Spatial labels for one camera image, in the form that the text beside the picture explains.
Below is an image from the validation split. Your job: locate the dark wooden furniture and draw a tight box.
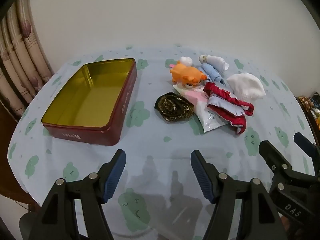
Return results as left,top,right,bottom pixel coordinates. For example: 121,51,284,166
1,102,38,207

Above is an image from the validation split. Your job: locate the cluttered side shelf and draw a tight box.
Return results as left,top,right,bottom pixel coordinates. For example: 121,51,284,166
298,92,319,146

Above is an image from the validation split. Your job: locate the pink green wipes pack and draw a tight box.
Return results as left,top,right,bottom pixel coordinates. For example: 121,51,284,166
173,84,228,133

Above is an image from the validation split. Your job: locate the blue towel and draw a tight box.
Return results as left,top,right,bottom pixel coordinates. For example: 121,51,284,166
198,63,226,85

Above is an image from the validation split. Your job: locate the blue cloud print tablecloth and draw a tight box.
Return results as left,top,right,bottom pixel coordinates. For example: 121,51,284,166
9,45,314,239

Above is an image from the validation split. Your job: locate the white shoe shine cloth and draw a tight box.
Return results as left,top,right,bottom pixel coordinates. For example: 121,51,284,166
199,55,229,73

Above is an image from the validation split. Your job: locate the beige patterned curtain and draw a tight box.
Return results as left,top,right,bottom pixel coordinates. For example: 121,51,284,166
1,0,53,117

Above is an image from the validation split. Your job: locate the red white satin sleep mask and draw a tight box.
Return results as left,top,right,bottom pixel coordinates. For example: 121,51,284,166
203,82,254,134

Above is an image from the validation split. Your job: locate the white fluffy cloth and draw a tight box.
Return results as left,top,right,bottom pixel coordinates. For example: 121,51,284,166
227,73,266,102

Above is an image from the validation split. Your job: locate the red gold toffee tin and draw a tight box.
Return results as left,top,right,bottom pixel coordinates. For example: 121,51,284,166
41,58,137,146

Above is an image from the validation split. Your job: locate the orange plush toy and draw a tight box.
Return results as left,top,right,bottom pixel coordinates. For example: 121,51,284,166
169,63,207,87

